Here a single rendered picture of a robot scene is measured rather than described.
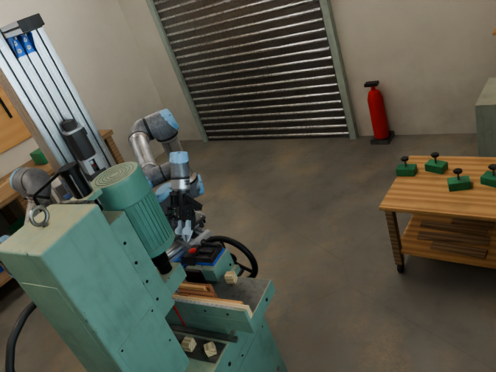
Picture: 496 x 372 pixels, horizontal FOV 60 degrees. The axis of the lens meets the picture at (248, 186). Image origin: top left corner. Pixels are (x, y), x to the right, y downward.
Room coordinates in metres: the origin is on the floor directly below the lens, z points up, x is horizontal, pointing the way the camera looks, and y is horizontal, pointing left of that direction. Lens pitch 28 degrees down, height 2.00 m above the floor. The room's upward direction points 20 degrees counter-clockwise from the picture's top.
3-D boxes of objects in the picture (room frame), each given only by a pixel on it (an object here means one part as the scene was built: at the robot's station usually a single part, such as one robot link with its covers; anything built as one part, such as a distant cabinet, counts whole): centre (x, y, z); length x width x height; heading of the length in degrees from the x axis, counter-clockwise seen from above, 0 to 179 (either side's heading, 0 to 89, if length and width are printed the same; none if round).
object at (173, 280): (1.32, 0.42, 1.03); 0.14 x 0.07 x 0.09; 144
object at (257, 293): (1.41, 0.32, 0.87); 0.61 x 0.30 x 0.06; 54
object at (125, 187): (1.34, 0.40, 1.35); 0.18 x 0.18 x 0.31
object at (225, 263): (1.48, 0.27, 0.91); 0.15 x 0.14 x 0.09; 54
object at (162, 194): (2.11, 0.43, 0.98); 0.13 x 0.12 x 0.14; 98
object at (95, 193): (1.23, 0.48, 1.53); 0.08 x 0.08 x 0.17; 54
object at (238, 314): (1.29, 0.40, 0.93); 0.60 x 0.02 x 0.06; 54
